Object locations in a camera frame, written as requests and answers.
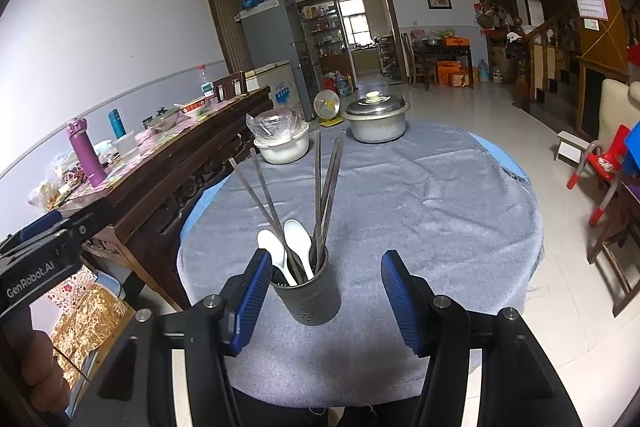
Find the white plastic spoons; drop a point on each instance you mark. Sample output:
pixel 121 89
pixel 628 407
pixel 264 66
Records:
pixel 270 244

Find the golden patterned cloth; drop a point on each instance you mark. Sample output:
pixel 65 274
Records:
pixel 90 332

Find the wooden chair back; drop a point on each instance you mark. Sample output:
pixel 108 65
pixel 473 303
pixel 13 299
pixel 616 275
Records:
pixel 230 84

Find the teal water bottle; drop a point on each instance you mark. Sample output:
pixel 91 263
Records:
pixel 117 124

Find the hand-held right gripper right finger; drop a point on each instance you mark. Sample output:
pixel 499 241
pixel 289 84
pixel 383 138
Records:
pixel 400 302

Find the grey utensil holder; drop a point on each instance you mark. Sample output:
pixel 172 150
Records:
pixel 310 299

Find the person's left hand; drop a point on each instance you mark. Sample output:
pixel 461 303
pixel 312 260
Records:
pixel 42 377

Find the clear plastic bag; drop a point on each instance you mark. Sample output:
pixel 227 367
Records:
pixel 275 124

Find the dark wooden sideboard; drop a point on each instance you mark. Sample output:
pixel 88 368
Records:
pixel 165 167

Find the colourful table mat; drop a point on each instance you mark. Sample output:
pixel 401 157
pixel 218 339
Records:
pixel 150 142

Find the grey refrigerator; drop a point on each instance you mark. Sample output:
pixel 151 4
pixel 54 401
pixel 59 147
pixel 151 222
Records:
pixel 270 37

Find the white chest freezer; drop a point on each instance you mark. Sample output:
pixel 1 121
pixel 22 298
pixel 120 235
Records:
pixel 275 87

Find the brown wooden door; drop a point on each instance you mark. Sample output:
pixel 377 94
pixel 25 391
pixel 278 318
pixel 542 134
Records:
pixel 225 17

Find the small white floor fan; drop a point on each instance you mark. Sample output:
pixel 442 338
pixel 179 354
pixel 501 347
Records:
pixel 327 104

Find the person's dark trousers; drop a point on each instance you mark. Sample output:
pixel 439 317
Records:
pixel 350 417

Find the brown wooden chair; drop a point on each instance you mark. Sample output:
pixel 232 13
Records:
pixel 620 237

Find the glass lidded bowl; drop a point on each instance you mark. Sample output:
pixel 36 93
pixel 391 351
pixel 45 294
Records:
pixel 165 119

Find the printed cartoon bag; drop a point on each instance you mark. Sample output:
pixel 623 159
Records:
pixel 72 289

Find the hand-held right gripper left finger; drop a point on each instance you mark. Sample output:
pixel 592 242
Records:
pixel 252 302

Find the beige sofa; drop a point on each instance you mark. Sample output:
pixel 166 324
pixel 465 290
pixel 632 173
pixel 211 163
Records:
pixel 617 107

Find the dark metal chopstick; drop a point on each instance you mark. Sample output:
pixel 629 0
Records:
pixel 327 197
pixel 262 182
pixel 250 190
pixel 316 187
pixel 336 172

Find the grey tablecloth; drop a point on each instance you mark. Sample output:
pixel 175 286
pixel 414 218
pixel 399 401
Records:
pixel 425 232

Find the plastic bag of snacks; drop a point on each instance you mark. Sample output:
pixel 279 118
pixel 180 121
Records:
pixel 50 182

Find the clear plastic container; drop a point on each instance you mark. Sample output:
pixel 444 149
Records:
pixel 125 144

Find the white step stool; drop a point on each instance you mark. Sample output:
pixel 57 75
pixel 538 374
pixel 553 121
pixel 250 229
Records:
pixel 572 147

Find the purple water bottle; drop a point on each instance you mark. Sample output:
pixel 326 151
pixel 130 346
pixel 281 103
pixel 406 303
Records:
pixel 87 157

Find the wooden stair banister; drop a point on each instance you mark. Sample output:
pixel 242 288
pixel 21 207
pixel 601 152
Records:
pixel 545 57

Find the metal pot lid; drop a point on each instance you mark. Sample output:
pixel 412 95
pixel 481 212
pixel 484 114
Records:
pixel 385 107

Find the dark wooden side table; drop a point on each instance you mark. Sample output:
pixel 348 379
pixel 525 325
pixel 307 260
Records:
pixel 442 49

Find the blue cloth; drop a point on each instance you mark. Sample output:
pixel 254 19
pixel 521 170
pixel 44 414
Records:
pixel 632 152

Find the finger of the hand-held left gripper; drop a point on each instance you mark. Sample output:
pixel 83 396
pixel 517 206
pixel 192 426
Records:
pixel 75 219

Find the white ceramic spoon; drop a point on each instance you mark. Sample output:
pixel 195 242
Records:
pixel 295 234

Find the kitchen shelf with bottles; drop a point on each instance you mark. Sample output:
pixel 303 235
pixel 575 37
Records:
pixel 325 32

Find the orange cardboard box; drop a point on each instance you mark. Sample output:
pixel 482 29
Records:
pixel 449 73

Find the clear bottle with red cap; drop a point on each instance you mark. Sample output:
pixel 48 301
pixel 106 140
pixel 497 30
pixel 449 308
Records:
pixel 205 87

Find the clear water jug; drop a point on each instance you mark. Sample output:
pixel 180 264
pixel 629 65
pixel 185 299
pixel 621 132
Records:
pixel 483 71

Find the blue tablecloth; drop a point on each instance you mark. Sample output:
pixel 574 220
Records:
pixel 495 152

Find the metal pot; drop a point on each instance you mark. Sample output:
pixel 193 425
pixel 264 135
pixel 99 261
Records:
pixel 375 129

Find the blue water jug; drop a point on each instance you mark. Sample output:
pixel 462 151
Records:
pixel 343 87

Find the red and white bowl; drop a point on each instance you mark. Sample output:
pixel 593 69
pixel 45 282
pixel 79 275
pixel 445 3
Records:
pixel 194 108

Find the red plastic chair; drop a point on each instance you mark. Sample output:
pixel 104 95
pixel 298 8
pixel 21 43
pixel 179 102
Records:
pixel 605 162

